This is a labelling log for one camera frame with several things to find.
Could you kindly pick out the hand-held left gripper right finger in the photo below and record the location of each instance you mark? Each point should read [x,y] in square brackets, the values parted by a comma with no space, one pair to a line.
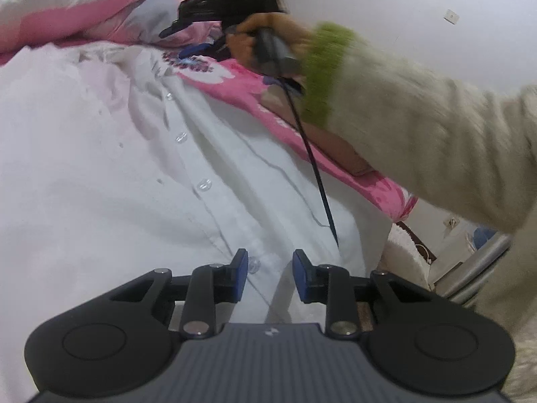
[298,277]

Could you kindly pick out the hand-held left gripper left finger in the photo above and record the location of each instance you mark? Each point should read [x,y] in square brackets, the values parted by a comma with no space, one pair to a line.
[241,275]

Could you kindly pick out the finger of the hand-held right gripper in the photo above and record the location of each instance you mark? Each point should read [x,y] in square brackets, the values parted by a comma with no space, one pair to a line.
[178,29]
[197,51]

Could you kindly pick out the white shirt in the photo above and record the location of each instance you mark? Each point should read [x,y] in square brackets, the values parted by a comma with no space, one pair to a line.
[105,176]

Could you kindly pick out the person's right forearm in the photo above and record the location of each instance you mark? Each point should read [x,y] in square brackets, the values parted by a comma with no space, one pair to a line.
[419,126]

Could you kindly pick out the person's right hand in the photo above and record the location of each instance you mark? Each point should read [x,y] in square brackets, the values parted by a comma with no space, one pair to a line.
[281,23]

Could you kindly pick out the pink white printed duvet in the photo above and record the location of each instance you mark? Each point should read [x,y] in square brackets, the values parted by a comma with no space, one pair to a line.
[105,0]

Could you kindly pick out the pink floral blanket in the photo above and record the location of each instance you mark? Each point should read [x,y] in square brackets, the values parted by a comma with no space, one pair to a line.
[268,92]

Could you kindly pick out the person's cream fuzzy robe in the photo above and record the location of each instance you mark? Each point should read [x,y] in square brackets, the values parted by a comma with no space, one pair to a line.
[512,323]

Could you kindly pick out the grey metal chair frame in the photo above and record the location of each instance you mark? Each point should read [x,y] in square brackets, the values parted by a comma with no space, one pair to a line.
[474,273]

